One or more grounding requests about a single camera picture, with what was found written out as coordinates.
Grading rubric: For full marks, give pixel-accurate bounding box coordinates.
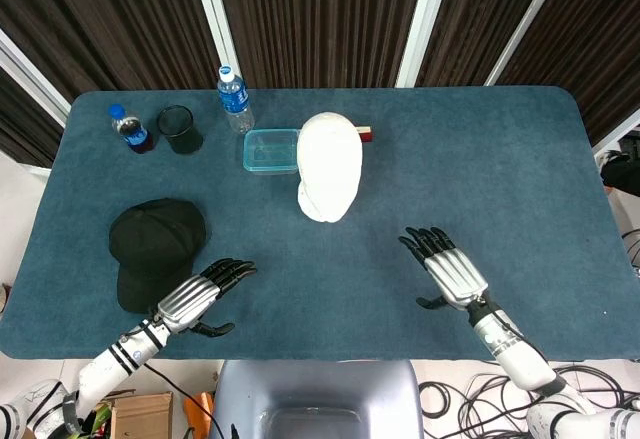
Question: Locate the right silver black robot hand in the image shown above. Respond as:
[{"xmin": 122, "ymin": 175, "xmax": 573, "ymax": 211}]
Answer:
[{"xmin": 398, "ymin": 227, "xmax": 489, "ymax": 310}]

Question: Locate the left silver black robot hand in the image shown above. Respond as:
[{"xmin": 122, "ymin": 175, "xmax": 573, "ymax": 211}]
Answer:
[{"xmin": 150, "ymin": 258, "xmax": 258, "ymax": 337}]

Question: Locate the black baseball cap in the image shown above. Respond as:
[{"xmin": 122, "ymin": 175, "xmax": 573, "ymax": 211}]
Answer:
[{"xmin": 108, "ymin": 198, "xmax": 208, "ymax": 314}]

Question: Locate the white mannequin head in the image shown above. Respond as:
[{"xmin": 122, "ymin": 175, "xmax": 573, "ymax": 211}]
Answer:
[{"xmin": 296, "ymin": 112, "xmax": 364, "ymax": 224}]

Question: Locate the blue table cloth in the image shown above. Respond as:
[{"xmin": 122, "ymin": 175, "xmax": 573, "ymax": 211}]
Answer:
[{"xmin": 0, "ymin": 86, "xmax": 640, "ymax": 363}]

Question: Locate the orange plastic bag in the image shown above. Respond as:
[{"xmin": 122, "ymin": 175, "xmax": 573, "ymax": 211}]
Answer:
[{"xmin": 182, "ymin": 392, "xmax": 216, "ymax": 433}]

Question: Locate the brown cardboard box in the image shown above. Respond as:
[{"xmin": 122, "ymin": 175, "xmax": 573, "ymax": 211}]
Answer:
[{"xmin": 102, "ymin": 389, "xmax": 175, "ymax": 439}]

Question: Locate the clear blue plastic container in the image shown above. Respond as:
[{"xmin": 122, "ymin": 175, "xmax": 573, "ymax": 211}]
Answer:
[{"xmin": 243, "ymin": 128, "xmax": 301, "ymax": 176}]

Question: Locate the grey robot torso base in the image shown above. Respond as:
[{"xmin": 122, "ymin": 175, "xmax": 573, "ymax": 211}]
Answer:
[{"xmin": 213, "ymin": 358, "xmax": 425, "ymax": 439}]

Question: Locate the black mesh pen cup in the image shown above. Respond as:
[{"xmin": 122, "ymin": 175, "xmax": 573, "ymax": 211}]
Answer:
[{"xmin": 156, "ymin": 104, "xmax": 205, "ymax": 155}]

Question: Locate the dark cola bottle blue cap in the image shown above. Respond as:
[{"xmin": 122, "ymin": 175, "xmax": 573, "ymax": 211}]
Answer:
[{"xmin": 108, "ymin": 103, "xmax": 155, "ymax": 155}]

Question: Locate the clear water bottle blue label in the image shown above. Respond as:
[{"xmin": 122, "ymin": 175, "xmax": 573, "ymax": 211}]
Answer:
[{"xmin": 217, "ymin": 65, "xmax": 256, "ymax": 135}]

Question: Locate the black bag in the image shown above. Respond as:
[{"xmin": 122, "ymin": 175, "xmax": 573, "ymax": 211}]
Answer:
[{"xmin": 599, "ymin": 131, "xmax": 640, "ymax": 195}]

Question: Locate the black cable bundle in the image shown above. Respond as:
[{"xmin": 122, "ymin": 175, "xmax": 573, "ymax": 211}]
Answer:
[{"xmin": 417, "ymin": 364, "xmax": 631, "ymax": 439}]

